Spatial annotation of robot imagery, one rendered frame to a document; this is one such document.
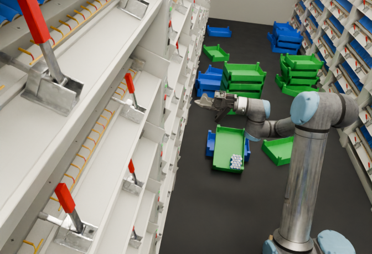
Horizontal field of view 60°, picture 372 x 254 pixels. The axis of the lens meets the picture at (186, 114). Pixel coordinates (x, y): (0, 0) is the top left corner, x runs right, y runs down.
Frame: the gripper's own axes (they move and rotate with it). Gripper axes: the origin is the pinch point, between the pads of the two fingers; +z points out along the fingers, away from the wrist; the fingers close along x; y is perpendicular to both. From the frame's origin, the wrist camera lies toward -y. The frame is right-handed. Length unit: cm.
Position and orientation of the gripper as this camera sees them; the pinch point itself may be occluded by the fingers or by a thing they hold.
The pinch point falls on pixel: (196, 103)
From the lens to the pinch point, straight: 166.2
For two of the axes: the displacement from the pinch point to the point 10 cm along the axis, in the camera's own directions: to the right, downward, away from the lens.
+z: -9.9, -1.4, 0.5
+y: 0.9, -8.3, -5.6
